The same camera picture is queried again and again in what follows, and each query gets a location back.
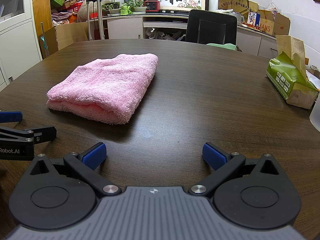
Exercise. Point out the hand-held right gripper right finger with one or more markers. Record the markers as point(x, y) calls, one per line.
point(213, 156)

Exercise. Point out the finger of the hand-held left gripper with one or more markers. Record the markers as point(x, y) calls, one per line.
point(45, 131)
point(11, 116)

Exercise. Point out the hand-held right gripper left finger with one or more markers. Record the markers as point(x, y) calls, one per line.
point(93, 155)

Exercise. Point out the pink towel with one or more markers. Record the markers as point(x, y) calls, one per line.
point(105, 85)

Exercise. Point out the white metal cabinet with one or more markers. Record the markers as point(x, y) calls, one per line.
point(17, 42)

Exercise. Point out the metal pole teal clip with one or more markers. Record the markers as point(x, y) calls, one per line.
point(43, 40)

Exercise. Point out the large brown cardboard box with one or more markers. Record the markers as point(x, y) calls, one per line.
point(72, 33)

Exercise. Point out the green tissue pack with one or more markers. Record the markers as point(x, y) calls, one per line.
point(287, 80)

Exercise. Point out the pink patterned cloth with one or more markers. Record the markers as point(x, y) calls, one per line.
point(60, 18)

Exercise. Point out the green seat cushion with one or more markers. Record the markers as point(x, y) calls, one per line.
point(222, 47)

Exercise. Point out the wooden shelf unit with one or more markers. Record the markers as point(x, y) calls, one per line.
point(41, 10)

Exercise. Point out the beige sack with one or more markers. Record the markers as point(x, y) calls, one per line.
point(83, 13)

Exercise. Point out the red box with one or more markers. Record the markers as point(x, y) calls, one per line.
point(75, 6)

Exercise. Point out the black office chair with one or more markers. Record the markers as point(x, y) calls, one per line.
point(212, 27)

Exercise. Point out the white sideboard counter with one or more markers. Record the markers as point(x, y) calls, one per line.
point(125, 27)

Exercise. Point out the pile of white bags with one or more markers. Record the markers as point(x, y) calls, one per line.
point(165, 33)

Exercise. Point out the small illustrated box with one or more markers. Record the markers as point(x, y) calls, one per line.
point(253, 18)

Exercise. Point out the white plastic bag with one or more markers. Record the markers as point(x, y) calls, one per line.
point(223, 11)

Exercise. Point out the green plastic bag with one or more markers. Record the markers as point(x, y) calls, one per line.
point(125, 10)

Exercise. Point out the open printed cardboard box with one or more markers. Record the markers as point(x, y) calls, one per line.
point(280, 25)

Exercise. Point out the small potted green plant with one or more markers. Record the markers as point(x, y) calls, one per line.
point(138, 9)

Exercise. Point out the clear plastic bag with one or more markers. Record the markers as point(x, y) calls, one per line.
point(273, 8)

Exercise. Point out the golden wall plaque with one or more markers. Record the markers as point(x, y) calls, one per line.
point(235, 2)

